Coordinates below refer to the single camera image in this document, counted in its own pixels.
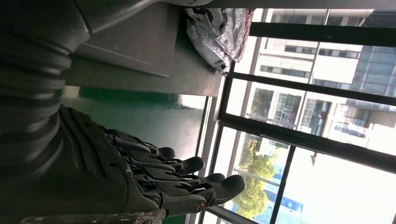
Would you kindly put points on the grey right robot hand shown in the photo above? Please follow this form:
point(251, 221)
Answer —
point(92, 179)

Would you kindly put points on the pale building outside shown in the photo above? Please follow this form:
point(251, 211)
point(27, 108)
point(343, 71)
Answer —
point(334, 66)

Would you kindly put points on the black scanner base plate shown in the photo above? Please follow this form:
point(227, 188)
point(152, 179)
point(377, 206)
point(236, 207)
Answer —
point(133, 46)

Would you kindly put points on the dark window frame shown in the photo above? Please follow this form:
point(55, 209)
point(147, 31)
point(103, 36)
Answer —
point(309, 34)

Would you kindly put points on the green conveyor belt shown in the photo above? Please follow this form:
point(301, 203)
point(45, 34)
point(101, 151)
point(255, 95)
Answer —
point(148, 120)

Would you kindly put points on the grey crumpled parcel bag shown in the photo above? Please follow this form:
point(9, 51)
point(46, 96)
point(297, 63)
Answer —
point(216, 34)

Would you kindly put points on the aluminium conveyor frame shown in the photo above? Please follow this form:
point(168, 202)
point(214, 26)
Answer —
point(205, 130)

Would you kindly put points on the green tree outside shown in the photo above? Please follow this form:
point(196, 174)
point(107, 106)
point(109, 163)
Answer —
point(256, 182)

